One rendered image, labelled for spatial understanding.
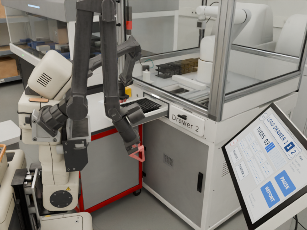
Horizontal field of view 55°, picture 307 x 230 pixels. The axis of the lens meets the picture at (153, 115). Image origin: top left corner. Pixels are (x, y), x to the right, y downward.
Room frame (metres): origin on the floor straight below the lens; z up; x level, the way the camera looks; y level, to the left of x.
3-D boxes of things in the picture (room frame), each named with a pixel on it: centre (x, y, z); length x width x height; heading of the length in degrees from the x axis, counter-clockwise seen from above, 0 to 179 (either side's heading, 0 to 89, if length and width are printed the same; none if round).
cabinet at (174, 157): (2.19, -0.41, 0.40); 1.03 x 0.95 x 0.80; 40
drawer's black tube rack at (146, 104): (1.85, 0.09, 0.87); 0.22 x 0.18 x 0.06; 130
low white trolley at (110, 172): (2.05, 0.49, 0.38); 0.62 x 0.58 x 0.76; 40
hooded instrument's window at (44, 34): (3.46, 0.82, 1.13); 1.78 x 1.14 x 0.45; 40
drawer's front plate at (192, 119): (1.68, -0.21, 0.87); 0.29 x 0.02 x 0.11; 40
